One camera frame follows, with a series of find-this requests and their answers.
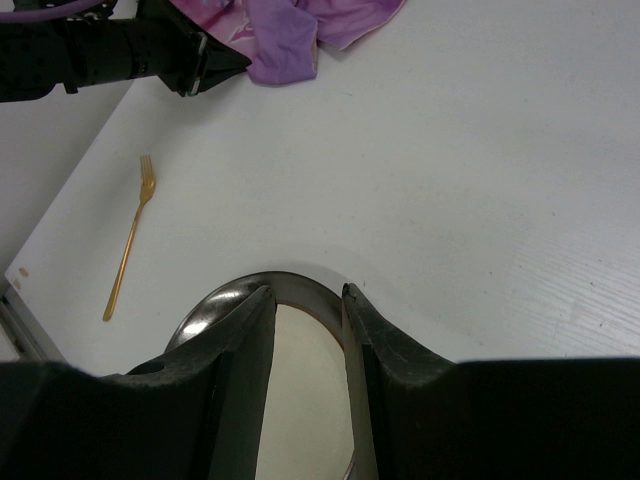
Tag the gold fork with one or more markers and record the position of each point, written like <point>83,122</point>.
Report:
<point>146,193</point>

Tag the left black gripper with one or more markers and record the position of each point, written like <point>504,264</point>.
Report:
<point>165,43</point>

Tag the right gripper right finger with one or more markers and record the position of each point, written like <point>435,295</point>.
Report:
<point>417,415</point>

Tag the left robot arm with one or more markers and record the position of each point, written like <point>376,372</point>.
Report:
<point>79,44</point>

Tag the purple pink printed cloth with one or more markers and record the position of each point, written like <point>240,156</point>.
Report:
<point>280,37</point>

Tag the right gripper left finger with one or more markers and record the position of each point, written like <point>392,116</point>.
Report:
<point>194,412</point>

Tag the round metal plate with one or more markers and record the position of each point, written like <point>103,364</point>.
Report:
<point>306,431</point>

